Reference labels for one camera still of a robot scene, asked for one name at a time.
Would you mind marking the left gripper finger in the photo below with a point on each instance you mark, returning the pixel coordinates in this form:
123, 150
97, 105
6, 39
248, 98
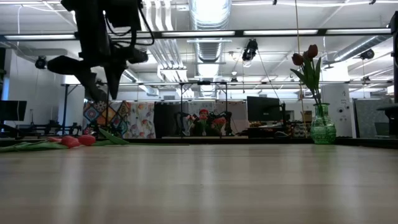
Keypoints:
115, 77
81, 71

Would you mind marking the red artificial tulip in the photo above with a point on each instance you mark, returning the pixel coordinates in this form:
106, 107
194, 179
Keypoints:
87, 140
71, 142

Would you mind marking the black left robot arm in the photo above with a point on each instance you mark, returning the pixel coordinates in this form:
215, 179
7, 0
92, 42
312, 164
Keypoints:
87, 15

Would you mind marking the pink flowers in vase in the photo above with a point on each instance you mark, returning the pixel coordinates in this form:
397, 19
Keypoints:
219, 122
190, 119

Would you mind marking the green glass vase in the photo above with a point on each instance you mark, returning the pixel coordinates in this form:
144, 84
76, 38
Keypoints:
323, 130

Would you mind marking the black ceiling spotlight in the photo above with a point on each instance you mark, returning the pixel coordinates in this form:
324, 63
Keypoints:
41, 62
141, 56
367, 54

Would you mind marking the colourful patchwork quilt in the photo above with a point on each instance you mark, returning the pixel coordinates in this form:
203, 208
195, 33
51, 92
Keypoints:
93, 113

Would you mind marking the floral print cloth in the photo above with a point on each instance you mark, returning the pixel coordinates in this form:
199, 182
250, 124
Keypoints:
141, 119

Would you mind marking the white ceiling pipes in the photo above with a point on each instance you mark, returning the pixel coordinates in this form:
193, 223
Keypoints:
168, 46

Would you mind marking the background robot rig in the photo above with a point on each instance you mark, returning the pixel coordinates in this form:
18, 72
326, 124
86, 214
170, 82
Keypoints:
49, 127

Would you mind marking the black partition panel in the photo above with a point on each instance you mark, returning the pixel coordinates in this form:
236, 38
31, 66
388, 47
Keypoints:
166, 119

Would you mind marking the black computer monitor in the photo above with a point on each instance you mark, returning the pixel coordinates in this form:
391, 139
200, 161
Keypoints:
263, 109
14, 110

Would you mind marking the white LED light bar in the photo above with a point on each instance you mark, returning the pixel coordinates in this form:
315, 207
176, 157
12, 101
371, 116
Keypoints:
199, 33

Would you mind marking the person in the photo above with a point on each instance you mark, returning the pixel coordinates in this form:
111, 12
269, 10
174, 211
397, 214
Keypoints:
202, 127

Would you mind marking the white cylindrical pillar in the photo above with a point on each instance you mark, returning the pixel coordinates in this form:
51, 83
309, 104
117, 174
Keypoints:
337, 102

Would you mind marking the grey partition panel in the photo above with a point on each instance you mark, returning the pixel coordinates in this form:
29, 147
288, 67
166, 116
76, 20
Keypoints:
368, 115

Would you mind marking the background black metal frame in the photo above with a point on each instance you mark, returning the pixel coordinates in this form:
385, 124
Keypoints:
181, 109
65, 105

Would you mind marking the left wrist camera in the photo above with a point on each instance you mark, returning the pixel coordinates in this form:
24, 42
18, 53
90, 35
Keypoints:
122, 14

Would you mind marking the silver spiral ceiling duct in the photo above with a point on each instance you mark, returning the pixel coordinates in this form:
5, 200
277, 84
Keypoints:
354, 49
210, 18

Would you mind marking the black hanging ceiling camera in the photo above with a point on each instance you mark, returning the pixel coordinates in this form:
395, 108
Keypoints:
250, 51

